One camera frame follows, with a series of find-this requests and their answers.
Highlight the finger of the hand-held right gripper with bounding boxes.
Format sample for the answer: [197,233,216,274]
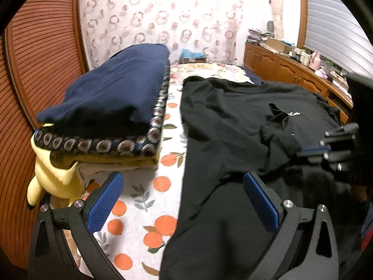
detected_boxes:
[320,123,359,149]
[296,147,359,173]

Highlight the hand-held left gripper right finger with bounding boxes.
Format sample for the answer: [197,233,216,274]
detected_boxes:
[243,171,340,280]

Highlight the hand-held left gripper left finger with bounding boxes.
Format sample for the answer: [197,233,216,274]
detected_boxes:
[28,172,126,280]

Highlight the black t-shirt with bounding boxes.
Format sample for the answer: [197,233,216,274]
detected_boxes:
[160,76,373,280]

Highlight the orange fruit print bedsheet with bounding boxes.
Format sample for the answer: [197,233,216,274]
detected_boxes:
[49,82,190,280]

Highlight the yellow plush blanket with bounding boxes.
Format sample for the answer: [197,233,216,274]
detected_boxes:
[27,124,161,208]

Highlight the folded circle-patterned cloth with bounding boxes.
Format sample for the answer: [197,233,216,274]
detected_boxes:
[32,61,171,158]

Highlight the pink bottle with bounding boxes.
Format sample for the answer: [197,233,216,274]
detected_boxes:
[310,51,321,70]

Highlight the grey window blind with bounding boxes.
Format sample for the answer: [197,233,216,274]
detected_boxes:
[304,0,373,80]

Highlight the wooden cabinet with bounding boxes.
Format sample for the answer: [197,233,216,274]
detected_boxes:
[243,42,354,123]

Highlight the dark navy bed blanket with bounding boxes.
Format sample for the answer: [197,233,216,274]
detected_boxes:
[239,66,265,84]

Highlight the cardboard box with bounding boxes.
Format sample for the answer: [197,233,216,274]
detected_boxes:
[264,37,293,54]

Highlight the folded navy blanket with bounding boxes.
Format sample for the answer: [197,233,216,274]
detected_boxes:
[36,44,171,140]

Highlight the pile of papers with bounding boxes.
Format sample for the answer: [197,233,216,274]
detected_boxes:
[247,28,273,43]

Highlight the beige side curtain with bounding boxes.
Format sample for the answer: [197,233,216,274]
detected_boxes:
[267,0,285,39]

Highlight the floral bedsheet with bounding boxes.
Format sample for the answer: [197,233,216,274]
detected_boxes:
[169,62,255,84]

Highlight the wooden louvred wardrobe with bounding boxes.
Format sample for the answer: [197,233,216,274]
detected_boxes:
[0,0,90,269]

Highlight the teal plastic bag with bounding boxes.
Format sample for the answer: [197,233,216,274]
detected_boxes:
[179,48,206,60]

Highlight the circle-patterned curtain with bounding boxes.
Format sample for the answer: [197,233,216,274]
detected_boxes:
[79,0,274,71]

